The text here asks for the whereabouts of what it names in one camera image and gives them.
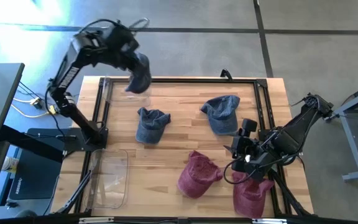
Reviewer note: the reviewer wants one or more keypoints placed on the blue denim cap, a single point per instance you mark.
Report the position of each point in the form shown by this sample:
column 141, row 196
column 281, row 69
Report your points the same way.
column 151, row 127
column 140, row 81
column 222, row 115

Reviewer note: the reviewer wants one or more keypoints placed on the clear plastic bin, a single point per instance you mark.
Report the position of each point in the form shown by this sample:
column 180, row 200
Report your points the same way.
column 113, row 95
column 110, row 180

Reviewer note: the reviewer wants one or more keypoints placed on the person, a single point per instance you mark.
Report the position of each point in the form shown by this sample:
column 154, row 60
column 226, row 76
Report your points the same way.
column 26, row 214

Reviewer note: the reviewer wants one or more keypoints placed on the silver LED light bar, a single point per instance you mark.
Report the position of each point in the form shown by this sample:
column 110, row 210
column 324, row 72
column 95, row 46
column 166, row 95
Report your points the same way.
column 96, row 221
column 269, row 221

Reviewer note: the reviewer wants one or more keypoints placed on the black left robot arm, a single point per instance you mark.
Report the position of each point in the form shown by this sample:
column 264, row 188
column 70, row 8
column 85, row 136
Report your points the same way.
column 70, row 73

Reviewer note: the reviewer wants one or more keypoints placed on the black power plug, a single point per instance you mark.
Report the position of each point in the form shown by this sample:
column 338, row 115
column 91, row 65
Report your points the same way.
column 37, row 103

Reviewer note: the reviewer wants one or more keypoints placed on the black overhead rig beam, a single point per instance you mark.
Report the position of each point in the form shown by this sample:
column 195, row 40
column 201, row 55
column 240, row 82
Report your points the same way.
column 179, row 221

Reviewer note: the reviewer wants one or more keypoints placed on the black diagonal rig strut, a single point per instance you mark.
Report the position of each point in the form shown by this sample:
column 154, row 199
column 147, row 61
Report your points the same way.
column 30, row 143

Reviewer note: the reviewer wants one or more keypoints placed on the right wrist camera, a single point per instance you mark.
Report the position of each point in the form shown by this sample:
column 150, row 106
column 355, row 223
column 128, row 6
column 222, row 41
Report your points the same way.
column 249, row 126

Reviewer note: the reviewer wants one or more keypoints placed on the black aluminium table frame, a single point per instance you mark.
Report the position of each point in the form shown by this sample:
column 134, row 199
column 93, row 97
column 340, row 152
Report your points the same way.
column 182, row 80

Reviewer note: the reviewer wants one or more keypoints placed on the red denim cap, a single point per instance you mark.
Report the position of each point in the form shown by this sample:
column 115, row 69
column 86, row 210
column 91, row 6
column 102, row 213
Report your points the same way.
column 197, row 175
column 250, row 199

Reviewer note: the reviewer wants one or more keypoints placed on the grey metal table frame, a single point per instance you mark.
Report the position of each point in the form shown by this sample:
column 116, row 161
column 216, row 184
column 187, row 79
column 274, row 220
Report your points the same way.
column 351, row 146

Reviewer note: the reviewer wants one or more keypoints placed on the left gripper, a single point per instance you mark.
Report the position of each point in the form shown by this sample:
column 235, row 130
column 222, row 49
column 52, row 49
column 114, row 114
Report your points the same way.
column 121, row 46

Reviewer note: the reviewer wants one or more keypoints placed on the black table clamp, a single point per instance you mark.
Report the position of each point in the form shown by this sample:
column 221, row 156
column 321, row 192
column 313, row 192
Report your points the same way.
column 226, row 74

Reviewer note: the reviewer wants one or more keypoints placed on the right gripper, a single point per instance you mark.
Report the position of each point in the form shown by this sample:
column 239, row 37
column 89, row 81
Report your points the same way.
column 250, row 155

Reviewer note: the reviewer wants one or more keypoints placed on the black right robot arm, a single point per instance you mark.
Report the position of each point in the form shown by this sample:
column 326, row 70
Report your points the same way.
column 294, row 130

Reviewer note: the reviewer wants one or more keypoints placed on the white paper cup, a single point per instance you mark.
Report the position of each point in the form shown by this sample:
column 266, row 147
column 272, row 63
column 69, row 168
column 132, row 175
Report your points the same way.
column 10, row 165

